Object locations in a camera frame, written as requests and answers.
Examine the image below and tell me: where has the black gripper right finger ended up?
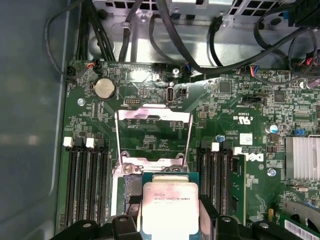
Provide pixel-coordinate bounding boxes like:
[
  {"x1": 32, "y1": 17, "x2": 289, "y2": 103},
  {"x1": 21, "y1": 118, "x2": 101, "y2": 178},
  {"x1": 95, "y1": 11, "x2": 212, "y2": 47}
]
[{"x1": 199, "y1": 194, "x2": 286, "y2": 240}]

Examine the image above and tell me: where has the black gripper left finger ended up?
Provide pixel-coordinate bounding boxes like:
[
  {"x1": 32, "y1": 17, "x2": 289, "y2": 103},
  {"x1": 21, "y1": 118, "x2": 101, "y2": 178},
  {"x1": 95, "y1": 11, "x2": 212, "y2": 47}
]
[{"x1": 53, "y1": 195, "x2": 143, "y2": 240}]

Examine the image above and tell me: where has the silver green CPU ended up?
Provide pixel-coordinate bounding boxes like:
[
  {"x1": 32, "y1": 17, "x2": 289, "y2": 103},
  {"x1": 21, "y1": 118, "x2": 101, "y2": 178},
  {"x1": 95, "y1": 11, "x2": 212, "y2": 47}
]
[{"x1": 139, "y1": 171, "x2": 202, "y2": 240}]

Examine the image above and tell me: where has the metal CPU socket cover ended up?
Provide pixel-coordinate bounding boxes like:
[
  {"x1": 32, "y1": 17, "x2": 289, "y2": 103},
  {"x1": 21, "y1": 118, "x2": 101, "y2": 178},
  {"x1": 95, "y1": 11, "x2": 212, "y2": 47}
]
[{"x1": 113, "y1": 104, "x2": 195, "y2": 175}]

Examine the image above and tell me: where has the CPU socket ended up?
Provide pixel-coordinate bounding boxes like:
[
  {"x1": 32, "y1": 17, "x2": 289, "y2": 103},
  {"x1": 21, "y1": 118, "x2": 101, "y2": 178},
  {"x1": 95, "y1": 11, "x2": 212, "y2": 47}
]
[{"x1": 110, "y1": 151, "x2": 201, "y2": 221}]

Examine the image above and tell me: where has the RAM slot with black clips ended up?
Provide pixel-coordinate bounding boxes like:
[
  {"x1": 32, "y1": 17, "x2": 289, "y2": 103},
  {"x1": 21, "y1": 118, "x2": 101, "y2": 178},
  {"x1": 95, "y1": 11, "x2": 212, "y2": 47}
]
[
  {"x1": 196, "y1": 139, "x2": 213, "y2": 201},
  {"x1": 220, "y1": 141, "x2": 233, "y2": 216},
  {"x1": 74, "y1": 137, "x2": 88, "y2": 226},
  {"x1": 96, "y1": 136, "x2": 112, "y2": 223}
]

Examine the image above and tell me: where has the RAM slot with white clips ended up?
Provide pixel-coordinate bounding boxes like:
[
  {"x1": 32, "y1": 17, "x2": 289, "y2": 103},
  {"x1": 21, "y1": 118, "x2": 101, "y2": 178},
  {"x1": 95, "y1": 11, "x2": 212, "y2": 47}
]
[
  {"x1": 210, "y1": 141, "x2": 224, "y2": 216},
  {"x1": 63, "y1": 136, "x2": 77, "y2": 227},
  {"x1": 85, "y1": 137, "x2": 100, "y2": 225}
]

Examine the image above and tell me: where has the black graphics card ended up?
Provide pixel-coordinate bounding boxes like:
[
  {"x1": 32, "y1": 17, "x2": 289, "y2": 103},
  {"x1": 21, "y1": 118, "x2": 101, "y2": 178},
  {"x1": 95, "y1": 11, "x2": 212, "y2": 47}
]
[{"x1": 274, "y1": 197, "x2": 320, "y2": 240}]

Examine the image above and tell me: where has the white barcode sticker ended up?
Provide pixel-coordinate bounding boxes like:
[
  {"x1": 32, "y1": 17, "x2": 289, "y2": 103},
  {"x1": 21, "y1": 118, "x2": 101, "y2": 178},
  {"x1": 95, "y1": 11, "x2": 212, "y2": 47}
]
[{"x1": 239, "y1": 133, "x2": 253, "y2": 146}]

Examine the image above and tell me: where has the silver finned heat sink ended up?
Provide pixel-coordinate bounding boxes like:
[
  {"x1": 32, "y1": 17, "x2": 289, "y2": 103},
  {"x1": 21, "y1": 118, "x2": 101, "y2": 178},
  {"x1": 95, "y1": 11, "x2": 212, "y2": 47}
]
[{"x1": 284, "y1": 136, "x2": 320, "y2": 181}]

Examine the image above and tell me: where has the green motherboard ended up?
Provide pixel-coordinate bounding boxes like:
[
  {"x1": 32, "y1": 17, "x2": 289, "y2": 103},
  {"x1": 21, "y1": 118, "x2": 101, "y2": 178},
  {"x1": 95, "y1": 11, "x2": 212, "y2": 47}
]
[{"x1": 56, "y1": 59, "x2": 320, "y2": 240}]

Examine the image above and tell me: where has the silver coin cell battery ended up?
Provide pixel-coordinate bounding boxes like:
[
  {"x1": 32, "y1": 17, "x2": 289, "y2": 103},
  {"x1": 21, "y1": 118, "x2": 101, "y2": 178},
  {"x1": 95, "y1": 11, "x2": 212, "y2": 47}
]
[{"x1": 93, "y1": 76, "x2": 117, "y2": 101}]

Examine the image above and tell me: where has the internal USB port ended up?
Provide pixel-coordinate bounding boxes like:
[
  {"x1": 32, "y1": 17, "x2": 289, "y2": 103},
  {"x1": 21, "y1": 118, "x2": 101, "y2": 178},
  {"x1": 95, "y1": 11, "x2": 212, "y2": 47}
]
[{"x1": 165, "y1": 86, "x2": 175, "y2": 105}]

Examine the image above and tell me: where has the black PC case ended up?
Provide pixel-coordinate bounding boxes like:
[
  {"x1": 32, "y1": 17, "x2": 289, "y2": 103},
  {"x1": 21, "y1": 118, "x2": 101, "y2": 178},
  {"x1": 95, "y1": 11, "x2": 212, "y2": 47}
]
[{"x1": 0, "y1": 0, "x2": 320, "y2": 240}]

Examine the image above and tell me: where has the silver metal drive cage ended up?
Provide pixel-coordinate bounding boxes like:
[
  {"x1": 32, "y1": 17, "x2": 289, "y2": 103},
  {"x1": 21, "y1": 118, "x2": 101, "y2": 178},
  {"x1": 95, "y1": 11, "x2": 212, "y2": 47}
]
[{"x1": 87, "y1": 0, "x2": 320, "y2": 68}]

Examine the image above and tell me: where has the thick black cable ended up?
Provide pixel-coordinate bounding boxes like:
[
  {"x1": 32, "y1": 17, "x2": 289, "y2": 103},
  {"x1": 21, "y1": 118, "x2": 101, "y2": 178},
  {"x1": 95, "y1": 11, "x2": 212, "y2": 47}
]
[{"x1": 154, "y1": 0, "x2": 320, "y2": 76}]

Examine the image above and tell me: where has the thin black looped cable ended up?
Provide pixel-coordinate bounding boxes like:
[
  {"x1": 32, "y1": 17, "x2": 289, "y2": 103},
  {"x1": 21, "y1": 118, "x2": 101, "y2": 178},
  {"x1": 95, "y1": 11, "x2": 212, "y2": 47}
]
[{"x1": 44, "y1": 0, "x2": 87, "y2": 81}]

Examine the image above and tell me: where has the flat black cable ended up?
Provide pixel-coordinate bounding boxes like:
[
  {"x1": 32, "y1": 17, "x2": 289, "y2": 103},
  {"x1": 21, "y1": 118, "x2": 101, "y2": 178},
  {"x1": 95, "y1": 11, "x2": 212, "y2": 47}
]
[{"x1": 118, "y1": 0, "x2": 145, "y2": 63}]

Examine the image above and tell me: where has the short black cable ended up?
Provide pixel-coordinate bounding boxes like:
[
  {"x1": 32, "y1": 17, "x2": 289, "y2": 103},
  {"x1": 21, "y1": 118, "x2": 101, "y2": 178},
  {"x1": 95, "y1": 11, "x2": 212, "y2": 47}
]
[{"x1": 208, "y1": 16, "x2": 227, "y2": 68}]

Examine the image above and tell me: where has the black power cable bundle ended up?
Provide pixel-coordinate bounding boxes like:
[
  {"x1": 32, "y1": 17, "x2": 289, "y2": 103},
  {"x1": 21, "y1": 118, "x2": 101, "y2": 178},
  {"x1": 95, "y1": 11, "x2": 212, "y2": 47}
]
[{"x1": 76, "y1": 0, "x2": 117, "y2": 76}]

